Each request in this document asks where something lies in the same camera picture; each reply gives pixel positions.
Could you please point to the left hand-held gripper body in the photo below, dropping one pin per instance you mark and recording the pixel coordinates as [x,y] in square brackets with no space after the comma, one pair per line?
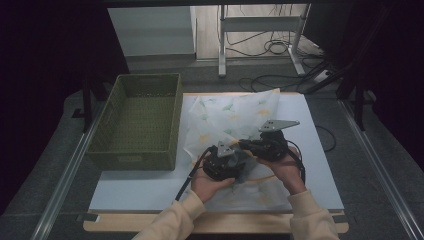
[220,165]

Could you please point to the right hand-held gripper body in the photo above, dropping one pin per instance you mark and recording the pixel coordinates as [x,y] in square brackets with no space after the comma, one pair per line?
[270,146]

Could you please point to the grey cloth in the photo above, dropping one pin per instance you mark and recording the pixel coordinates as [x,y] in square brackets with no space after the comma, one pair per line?
[245,168]

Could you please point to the white leaf-print laundry bag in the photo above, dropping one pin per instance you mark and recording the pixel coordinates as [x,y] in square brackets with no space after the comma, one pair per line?
[226,113]

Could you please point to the green woven basket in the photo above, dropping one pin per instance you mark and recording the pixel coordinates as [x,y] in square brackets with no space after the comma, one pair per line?
[140,126]

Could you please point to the person's left hand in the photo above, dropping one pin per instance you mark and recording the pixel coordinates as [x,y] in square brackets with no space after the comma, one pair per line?
[206,188]

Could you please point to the person's right hand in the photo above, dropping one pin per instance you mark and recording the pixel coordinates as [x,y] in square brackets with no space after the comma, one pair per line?
[290,176]

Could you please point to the white power strip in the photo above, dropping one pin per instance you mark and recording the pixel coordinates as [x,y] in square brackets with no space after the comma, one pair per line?
[321,76]

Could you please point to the white metal stand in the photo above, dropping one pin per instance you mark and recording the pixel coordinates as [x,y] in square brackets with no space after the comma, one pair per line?
[221,50]

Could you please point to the dark stand leg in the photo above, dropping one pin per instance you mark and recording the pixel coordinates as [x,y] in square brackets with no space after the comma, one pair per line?
[87,106]
[360,106]

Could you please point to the black tape piece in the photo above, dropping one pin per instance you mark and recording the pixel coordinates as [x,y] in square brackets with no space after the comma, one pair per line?
[88,218]
[340,218]

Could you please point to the dark curtain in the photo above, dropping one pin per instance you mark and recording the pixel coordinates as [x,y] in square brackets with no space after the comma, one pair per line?
[393,66]
[40,66]

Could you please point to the grey cabinet panel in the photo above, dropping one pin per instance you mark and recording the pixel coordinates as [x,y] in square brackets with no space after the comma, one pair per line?
[150,30]

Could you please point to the aluminium rail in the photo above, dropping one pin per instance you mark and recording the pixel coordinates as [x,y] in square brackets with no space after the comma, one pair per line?
[63,180]
[376,166]

